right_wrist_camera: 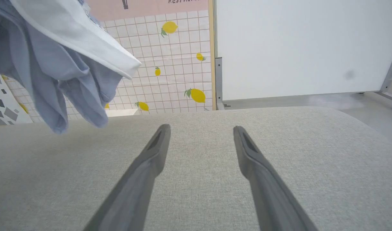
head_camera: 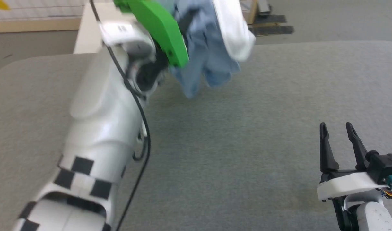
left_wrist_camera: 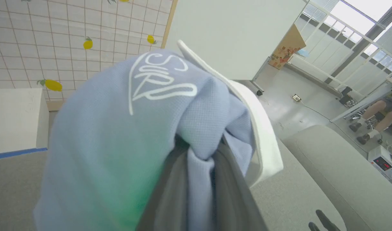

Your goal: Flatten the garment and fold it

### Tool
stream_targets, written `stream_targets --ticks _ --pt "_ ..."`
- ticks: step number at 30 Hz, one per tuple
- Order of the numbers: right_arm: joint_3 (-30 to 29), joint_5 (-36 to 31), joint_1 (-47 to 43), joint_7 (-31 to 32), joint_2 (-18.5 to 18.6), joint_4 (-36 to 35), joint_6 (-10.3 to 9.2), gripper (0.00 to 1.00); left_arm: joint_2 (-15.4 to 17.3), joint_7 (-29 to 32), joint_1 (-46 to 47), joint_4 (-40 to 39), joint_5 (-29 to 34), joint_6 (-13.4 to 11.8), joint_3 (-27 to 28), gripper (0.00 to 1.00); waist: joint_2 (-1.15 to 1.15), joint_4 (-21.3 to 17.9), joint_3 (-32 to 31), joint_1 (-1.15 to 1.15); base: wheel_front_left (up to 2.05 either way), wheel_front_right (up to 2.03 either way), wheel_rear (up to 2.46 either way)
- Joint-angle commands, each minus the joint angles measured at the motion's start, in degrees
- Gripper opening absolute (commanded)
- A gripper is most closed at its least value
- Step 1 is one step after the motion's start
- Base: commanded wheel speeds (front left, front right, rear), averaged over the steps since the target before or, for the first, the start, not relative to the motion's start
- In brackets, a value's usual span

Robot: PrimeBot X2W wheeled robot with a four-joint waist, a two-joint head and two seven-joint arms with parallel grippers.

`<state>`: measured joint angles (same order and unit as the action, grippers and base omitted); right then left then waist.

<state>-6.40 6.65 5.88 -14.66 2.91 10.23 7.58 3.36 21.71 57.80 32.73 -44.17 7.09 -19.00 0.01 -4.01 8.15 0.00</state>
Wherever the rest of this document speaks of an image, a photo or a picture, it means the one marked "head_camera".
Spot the black floor tape strip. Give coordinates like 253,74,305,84
254,14,287,24
258,25,295,36

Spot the lemon print wood-framed screen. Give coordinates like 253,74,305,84
0,0,259,33

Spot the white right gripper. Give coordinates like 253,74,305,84
316,122,389,202

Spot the grey metal screen foot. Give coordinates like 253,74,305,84
258,0,272,15

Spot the light blue white polo shirt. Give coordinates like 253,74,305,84
157,0,257,99

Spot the white rectangular box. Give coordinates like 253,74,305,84
73,3,126,54

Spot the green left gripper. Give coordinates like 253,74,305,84
114,0,196,68

